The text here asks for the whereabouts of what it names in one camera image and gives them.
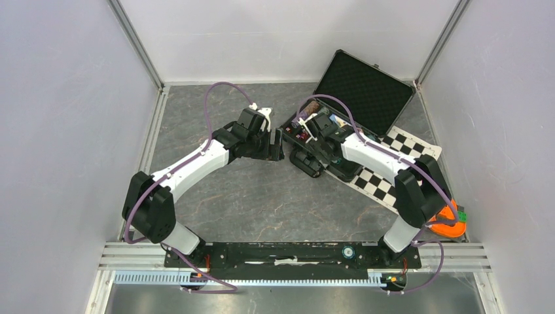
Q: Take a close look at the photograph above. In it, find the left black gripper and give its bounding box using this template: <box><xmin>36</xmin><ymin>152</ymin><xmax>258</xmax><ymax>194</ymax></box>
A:
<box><xmin>245</xmin><ymin>127</ymin><xmax>284</xmax><ymax>162</ymax></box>

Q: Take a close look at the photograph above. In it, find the blue card deck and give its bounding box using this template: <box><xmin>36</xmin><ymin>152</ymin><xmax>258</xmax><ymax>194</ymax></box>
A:
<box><xmin>329</xmin><ymin>114</ymin><xmax>350</xmax><ymax>128</ymax></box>

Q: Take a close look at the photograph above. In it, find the purple chip stack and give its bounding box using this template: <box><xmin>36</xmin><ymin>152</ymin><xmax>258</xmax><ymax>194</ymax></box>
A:
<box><xmin>291</xmin><ymin>114</ymin><xmax>306</xmax><ymax>128</ymax></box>

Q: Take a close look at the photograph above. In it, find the brown chip stack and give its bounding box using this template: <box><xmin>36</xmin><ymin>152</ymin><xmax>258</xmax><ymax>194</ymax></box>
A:
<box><xmin>302</xmin><ymin>101</ymin><xmax>320</xmax><ymax>116</ymax></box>

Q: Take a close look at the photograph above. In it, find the black poker set case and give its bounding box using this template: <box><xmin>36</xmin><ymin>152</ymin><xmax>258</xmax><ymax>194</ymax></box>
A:
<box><xmin>281</xmin><ymin>50</ymin><xmax>416</xmax><ymax>178</ymax></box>

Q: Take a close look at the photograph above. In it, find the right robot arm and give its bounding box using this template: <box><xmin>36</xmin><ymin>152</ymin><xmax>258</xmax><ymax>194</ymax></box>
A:
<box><xmin>299</xmin><ymin>114</ymin><xmax>457</xmax><ymax>267</ymax></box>

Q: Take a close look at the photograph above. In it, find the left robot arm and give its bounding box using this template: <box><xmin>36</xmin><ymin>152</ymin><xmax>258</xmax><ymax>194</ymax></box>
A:
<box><xmin>122</xmin><ymin>104</ymin><xmax>284</xmax><ymax>267</ymax></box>

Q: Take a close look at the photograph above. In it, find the black white checkered board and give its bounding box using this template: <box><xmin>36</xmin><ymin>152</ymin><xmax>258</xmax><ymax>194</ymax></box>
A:
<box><xmin>328</xmin><ymin>126</ymin><xmax>450</xmax><ymax>213</ymax></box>

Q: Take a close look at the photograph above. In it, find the green toy block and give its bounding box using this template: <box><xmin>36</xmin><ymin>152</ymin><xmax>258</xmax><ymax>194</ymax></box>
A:
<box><xmin>457</xmin><ymin>211</ymin><xmax>467</xmax><ymax>223</ymax></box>

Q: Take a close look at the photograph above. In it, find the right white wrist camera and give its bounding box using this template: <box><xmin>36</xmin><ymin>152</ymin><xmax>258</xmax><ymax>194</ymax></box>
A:
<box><xmin>300</xmin><ymin>113</ymin><xmax>318</xmax><ymax>142</ymax></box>

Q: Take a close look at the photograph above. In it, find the teal chip on rail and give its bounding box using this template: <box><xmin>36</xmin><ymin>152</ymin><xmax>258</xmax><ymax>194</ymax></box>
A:
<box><xmin>342</xmin><ymin>245</ymin><xmax>355</xmax><ymax>259</ymax></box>

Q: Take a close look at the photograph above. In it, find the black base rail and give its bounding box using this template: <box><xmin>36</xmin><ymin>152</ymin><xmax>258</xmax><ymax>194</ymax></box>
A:
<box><xmin>187</xmin><ymin>241</ymin><xmax>422</xmax><ymax>280</ymax></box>

